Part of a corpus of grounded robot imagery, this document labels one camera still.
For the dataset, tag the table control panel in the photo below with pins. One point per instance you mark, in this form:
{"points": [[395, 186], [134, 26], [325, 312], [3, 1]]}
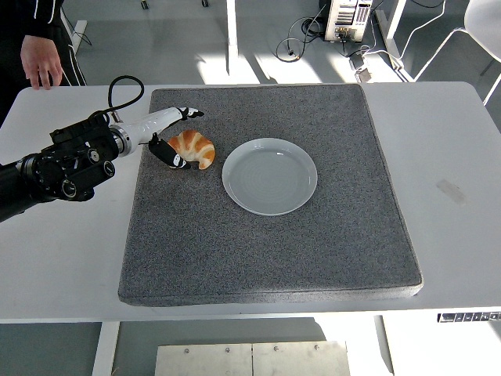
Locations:
{"points": [[469, 317]]}

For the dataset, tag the person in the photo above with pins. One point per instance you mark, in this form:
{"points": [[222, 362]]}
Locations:
{"points": [[23, 15]]}

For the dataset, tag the white desk frame leg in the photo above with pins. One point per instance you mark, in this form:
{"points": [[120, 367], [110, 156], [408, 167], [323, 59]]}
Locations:
{"points": [[391, 39]]}

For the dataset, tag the croissant bread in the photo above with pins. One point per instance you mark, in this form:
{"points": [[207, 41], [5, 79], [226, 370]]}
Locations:
{"points": [[195, 147]]}

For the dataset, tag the white chair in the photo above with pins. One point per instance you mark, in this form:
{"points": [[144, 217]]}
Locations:
{"points": [[485, 23]]}

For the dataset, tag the white desk post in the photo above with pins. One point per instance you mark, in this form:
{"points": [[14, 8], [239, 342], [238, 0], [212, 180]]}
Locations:
{"points": [[232, 35]]}

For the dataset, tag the clear tape patch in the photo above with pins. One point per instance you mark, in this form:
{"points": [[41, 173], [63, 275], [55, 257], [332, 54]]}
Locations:
{"points": [[452, 192]]}

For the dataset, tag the white table leg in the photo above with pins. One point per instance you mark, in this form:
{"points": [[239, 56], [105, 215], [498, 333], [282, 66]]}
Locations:
{"points": [[384, 348], [105, 348]]}

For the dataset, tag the white computer tower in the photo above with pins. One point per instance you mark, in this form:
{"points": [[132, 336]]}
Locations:
{"points": [[344, 19]]}

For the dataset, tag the grey floor power adapter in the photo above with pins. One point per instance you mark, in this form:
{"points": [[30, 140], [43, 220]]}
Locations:
{"points": [[363, 70]]}

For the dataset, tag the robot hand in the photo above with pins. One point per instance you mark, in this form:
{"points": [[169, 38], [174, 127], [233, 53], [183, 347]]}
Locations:
{"points": [[152, 123]]}

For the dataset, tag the white round plate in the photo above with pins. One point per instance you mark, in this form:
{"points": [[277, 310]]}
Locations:
{"points": [[270, 180]]}

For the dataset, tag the grey speckled mat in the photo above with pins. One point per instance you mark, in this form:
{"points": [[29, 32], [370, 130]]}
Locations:
{"points": [[274, 254]]}

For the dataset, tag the person's hand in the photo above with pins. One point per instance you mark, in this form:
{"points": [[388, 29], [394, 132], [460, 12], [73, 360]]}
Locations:
{"points": [[41, 62]]}

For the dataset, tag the grey metal plate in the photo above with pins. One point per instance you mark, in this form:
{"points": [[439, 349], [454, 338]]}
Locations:
{"points": [[203, 360], [301, 358]]}

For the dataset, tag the white desk leg with foot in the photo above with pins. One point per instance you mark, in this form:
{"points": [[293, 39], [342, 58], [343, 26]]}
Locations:
{"points": [[78, 35]]}

